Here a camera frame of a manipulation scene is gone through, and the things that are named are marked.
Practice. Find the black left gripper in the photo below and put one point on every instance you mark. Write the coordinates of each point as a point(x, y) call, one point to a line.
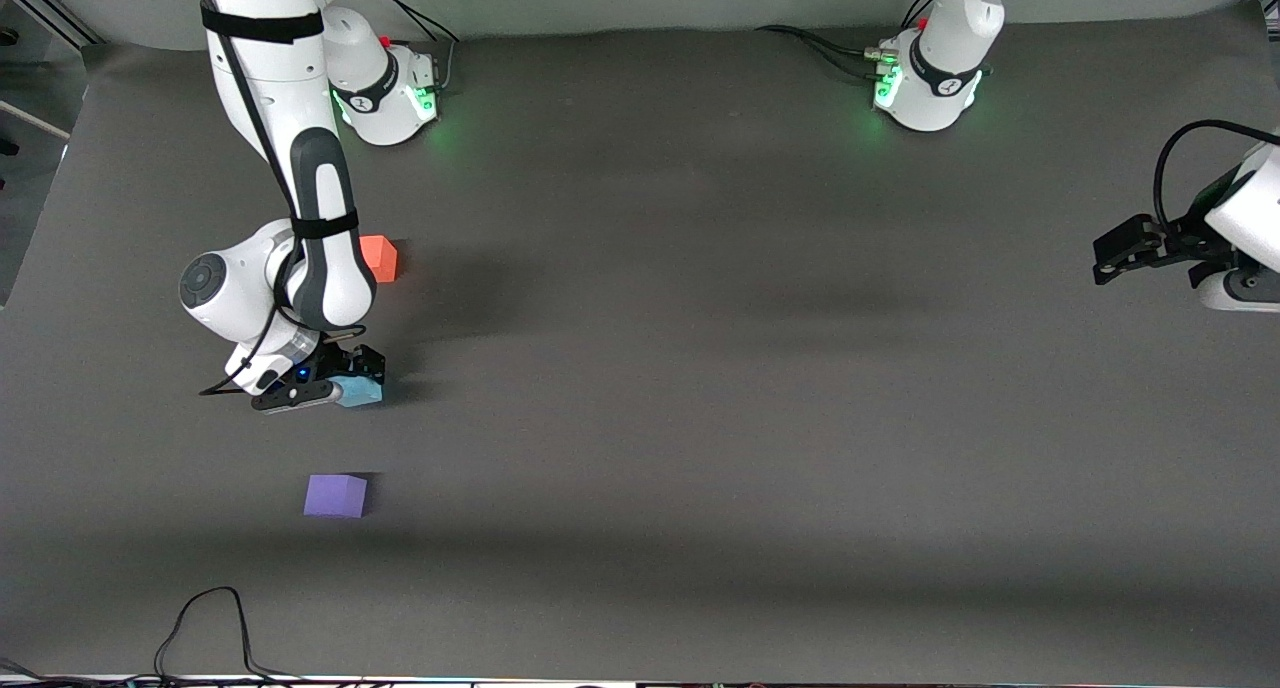
point(1183, 241)

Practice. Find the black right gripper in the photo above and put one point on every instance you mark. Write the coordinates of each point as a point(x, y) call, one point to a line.
point(335, 362)

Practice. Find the light blue foam block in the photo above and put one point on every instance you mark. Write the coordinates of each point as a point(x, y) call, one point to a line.
point(362, 395)

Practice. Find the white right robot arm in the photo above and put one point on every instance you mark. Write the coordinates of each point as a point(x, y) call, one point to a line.
point(250, 68)

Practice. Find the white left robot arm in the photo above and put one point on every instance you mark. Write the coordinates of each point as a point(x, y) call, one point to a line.
point(935, 108)

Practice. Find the orange foam block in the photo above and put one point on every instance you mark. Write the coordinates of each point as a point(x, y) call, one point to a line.
point(382, 260)

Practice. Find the purple foam block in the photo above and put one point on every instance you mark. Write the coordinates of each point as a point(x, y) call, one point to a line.
point(335, 496)

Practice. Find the aluminium frame rail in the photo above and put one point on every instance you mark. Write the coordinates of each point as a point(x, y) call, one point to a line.
point(60, 8)
point(1268, 8)

